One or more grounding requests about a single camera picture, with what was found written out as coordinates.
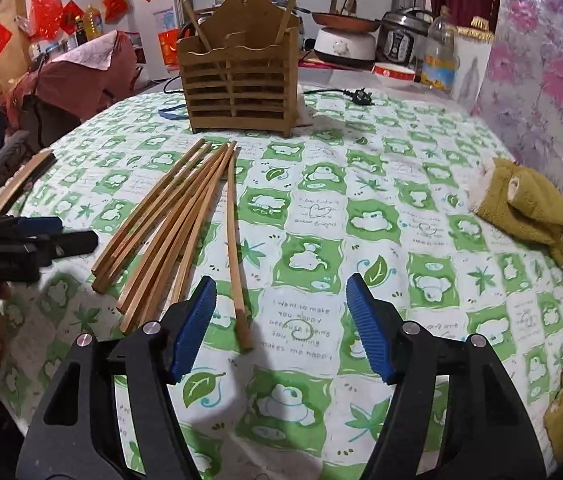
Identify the wooden slatted utensil holder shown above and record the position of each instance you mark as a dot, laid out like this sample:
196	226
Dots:
236	85

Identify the red plastic bag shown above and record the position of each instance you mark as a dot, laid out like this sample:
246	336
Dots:
44	17

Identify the yellow cooking oil bottle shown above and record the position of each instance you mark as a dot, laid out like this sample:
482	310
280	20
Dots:
92	25

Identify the blue elastic band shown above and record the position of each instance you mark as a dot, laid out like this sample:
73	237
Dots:
169	114

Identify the copper frying pan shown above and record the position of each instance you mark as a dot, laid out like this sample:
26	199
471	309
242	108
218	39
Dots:
344	22

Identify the floral pink plastic sheet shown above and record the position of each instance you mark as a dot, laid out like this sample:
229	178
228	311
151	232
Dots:
536	85

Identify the wooden chopstick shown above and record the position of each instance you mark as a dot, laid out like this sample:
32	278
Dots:
289	7
196	25

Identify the red gift bag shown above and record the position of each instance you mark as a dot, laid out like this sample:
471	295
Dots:
169	47

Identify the dark sauce bottle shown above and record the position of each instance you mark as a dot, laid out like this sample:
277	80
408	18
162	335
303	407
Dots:
80	32

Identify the green patterned tablecloth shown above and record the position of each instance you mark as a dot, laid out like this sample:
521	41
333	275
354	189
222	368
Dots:
311	220

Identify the clear plastic bottle yellow label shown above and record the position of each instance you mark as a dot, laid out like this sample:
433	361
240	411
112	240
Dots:
439	60

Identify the red hanging ornament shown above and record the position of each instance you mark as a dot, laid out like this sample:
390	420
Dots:
115	7

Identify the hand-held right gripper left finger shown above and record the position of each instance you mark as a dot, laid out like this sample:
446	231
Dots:
194	330

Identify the white refrigerator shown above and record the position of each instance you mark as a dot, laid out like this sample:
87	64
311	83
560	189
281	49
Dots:
151	15

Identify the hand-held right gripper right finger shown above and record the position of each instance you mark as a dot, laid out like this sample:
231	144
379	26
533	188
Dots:
366	330

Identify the maroon furniture cover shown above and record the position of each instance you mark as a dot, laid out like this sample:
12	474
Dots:
76	77

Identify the bundle of wooden chopsticks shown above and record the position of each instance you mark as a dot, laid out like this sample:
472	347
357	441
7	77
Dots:
181	210

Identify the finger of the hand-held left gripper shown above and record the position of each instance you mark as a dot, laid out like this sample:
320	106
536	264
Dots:
41	224
71	245

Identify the tan flat rectangular object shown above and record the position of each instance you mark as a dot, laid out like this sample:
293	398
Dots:
16	182

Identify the red and white bowl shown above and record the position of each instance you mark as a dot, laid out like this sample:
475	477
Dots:
394	74

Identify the black silver pressure cooker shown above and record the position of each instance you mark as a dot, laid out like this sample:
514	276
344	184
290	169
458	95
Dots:
401	37

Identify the white electric cooker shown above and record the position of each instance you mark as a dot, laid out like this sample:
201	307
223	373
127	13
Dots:
346	47

